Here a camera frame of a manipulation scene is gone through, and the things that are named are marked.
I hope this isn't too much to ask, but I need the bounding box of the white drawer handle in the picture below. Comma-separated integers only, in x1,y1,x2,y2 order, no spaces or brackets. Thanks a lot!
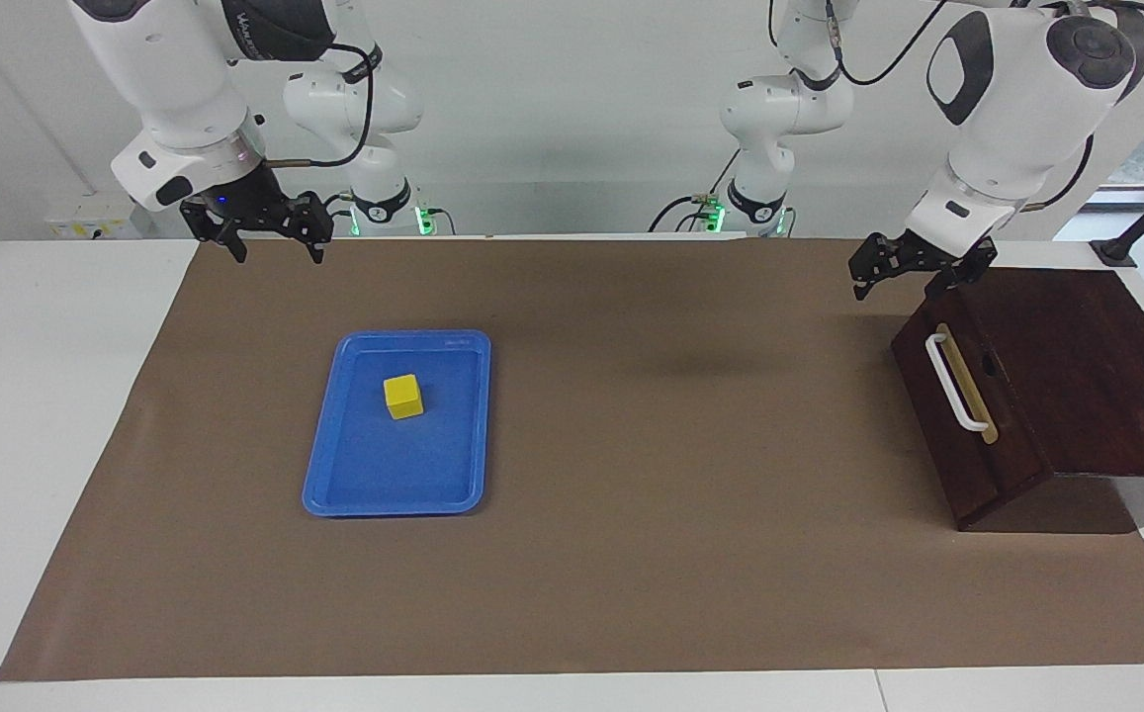
925,332,990,434

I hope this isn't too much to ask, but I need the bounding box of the yellow cube block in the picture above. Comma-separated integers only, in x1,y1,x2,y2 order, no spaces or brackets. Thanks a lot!
383,374,425,421

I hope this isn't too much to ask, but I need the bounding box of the dark wooden drawer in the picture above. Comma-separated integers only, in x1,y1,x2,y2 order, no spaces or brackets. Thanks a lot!
891,292,1053,531

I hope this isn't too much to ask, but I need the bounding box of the dark wooden drawer cabinet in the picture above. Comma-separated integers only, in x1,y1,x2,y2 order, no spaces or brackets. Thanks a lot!
891,267,1144,535

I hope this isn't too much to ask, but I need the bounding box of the blue plastic tray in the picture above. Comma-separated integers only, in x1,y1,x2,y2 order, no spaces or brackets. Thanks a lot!
302,329,491,518

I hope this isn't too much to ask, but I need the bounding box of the brown table mat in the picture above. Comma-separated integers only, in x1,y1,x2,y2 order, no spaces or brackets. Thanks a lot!
0,235,1144,683

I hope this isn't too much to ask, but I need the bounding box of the white wall socket box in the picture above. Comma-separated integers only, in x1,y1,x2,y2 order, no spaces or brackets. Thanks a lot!
45,195,155,240

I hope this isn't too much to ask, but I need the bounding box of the black left base cable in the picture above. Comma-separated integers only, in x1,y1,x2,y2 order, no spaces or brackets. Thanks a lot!
650,148,739,234

